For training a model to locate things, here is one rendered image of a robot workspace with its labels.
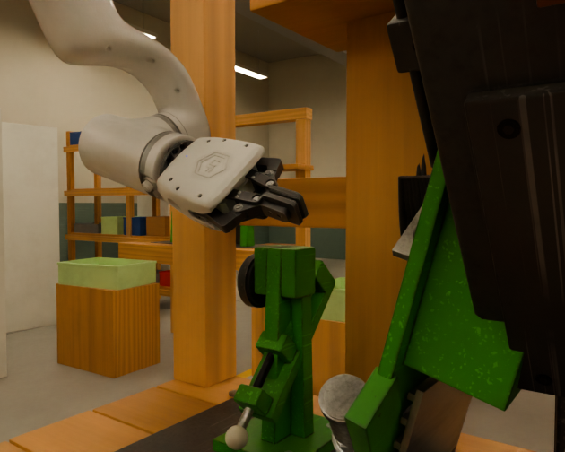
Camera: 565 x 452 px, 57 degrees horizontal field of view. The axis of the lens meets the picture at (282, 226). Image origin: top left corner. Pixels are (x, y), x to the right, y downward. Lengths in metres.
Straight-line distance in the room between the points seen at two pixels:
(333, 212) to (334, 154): 10.87
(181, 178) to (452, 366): 0.35
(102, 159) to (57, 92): 8.09
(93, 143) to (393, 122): 0.41
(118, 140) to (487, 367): 0.49
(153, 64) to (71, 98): 8.20
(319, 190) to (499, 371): 0.62
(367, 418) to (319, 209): 0.61
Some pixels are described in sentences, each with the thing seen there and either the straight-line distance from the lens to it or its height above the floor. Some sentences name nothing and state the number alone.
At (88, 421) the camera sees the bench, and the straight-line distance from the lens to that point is 0.94.
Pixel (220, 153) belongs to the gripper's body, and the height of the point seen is 1.28.
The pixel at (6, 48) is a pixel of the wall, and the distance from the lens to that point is 8.48.
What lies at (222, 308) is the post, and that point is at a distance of 1.04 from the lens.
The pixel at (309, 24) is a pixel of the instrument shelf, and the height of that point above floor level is 1.50.
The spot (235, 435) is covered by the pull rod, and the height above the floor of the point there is 0.95.
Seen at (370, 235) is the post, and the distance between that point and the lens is 0.78.
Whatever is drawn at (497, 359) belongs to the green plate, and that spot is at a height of 1.13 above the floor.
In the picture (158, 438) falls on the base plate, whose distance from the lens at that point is 0.81.
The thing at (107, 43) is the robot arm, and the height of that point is 1.41.
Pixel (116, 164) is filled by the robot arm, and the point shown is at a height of 1.28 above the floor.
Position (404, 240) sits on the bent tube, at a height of 1.20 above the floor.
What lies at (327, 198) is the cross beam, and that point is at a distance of 0.92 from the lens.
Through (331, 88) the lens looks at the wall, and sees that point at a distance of 12.04.
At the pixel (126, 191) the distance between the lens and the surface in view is 6.59.
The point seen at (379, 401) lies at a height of 1.10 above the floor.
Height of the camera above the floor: 1.23
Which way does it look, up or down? 2 degrees down
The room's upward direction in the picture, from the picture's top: straight up
